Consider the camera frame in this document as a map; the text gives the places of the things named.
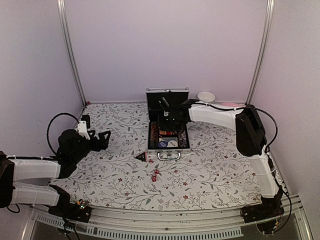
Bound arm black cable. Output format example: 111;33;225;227
46;112;81;156
207;103;293;233

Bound aluminium frame post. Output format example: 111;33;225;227
56;0;87;107
245;0;275;105

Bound left poker chip row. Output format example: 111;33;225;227
149;121;159;149

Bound poker chip row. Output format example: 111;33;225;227
149;121;159;149
178;130;189;148

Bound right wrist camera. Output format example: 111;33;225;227
158;97;170;117

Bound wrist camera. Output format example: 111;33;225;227
77;114;91;140
158;97;170;117

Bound pink plate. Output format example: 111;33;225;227
220;102;242;107

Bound blue small blind chip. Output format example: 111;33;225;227
158;141;168;148

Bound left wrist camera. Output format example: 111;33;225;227
77;114;91;140

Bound red playing card deck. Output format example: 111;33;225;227
159;130;176;136

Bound blue playing card deck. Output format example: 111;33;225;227
159;137;178;142

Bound left aluminium frame post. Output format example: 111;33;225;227
56;0;87;107

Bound aluminium poker case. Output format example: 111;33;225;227
145;87;190;161

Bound triangular all in button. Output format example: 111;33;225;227
134;151;147;162

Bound white dealer chip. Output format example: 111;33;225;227
167;140;179;148

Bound front aluminium rail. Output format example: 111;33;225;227
22;194;314;240

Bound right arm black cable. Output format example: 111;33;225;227
207;103;293;233

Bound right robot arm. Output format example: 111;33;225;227
158;99;283;218

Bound white bowl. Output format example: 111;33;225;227
197;91;216;103

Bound right aluminium frame post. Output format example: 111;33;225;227
245;0;275;105

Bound floral table cloth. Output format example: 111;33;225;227
51;103;262;211

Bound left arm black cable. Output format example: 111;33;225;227
46;112;81;156

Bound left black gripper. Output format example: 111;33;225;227
71;130;111;164

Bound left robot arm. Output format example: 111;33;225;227
0;129;111;217

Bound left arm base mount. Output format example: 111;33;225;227
48;199;92;223

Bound right poker chip row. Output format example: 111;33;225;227
178;130;189;148

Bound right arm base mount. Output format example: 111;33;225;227
240;197;285;223

